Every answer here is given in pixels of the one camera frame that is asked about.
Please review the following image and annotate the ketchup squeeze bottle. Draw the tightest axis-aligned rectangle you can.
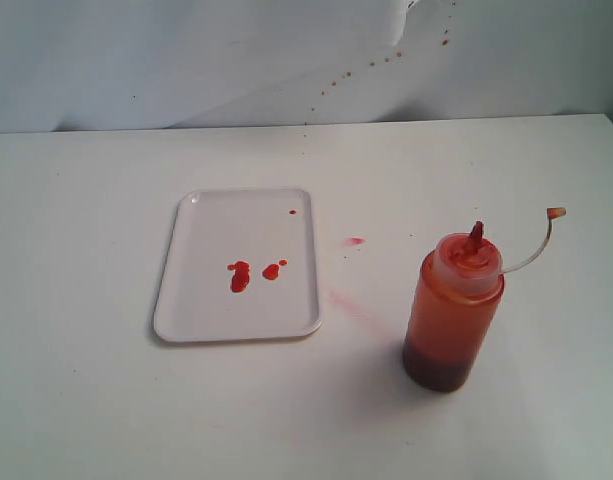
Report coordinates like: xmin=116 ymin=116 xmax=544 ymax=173
xmin=402 ymin=207 xmax=566 ymax=393

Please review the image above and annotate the red ketchup blob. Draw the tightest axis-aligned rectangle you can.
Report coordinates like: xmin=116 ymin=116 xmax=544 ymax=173
xmin=262 ymin=259 xmax=288 ymax=281
xmin=227 ymin=260 xmax=250 ymax=293

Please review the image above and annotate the white rectangular plastic tray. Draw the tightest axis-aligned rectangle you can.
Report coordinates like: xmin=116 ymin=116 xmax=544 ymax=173
xmin=153 ymin=188 xmax=321 ymax=344

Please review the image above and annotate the white backdrop paper sheet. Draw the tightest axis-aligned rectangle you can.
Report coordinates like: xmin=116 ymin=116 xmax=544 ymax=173
xmin=0 ymin=1 xmax=613 ymax=133

